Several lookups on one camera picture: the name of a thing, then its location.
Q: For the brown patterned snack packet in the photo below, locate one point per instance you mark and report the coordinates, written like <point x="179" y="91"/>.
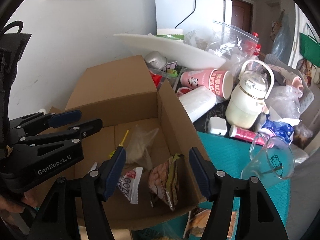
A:
<point x="197" y="221"/>

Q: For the pink tablet tube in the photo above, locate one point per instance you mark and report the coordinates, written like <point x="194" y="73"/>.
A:
<point x="246" y="135"/>

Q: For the white curved tray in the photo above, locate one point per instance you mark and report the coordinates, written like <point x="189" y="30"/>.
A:
<point x="185" y="55"/>

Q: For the person's left hand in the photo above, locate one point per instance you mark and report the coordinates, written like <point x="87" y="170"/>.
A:
<point x="29" y="198"/>

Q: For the teal printed table mat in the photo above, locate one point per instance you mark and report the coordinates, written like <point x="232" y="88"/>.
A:
<point x="231" y="156"/>

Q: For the black spoon in cup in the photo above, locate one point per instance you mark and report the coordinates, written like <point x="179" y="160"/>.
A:
<point x="279" y="168"/>

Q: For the blue white plastic bag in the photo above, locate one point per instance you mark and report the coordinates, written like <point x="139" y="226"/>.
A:
<point x="278" y="129"/>

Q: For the white power adapter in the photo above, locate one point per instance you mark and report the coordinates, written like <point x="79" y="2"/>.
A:
<point x="217" y="126"/>

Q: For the snack packet in box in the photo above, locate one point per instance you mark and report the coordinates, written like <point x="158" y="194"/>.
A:
<point x="163" y="182"/>

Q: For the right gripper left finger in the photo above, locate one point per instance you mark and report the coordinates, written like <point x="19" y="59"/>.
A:
<point x="57" y="218"/>

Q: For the clear glass cup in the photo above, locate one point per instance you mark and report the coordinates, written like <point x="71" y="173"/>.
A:
<point x="275" y="152"/>

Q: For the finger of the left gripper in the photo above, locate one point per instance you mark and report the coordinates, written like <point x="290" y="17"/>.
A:
<point x="38" y="122"/>
<point x="43" y="144"/>

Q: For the white Gozy snack packet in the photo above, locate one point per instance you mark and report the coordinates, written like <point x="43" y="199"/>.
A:
<point x="129" y="183"/>

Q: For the green bag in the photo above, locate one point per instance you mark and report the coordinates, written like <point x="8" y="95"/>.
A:
<point x="309" y="46"/>

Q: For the pink paper cup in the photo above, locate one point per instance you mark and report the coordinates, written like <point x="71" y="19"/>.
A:
<point x="217" y="81"/>

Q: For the white paper roll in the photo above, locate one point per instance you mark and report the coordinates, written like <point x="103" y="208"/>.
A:
<point x="198" y="102"/>

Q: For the brown cardboard box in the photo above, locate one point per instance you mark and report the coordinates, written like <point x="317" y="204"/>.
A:
<point x="122" y="94"/>

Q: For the cream white kettle jug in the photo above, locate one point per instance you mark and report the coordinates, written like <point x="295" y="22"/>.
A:
<point x="247" y="100"/>

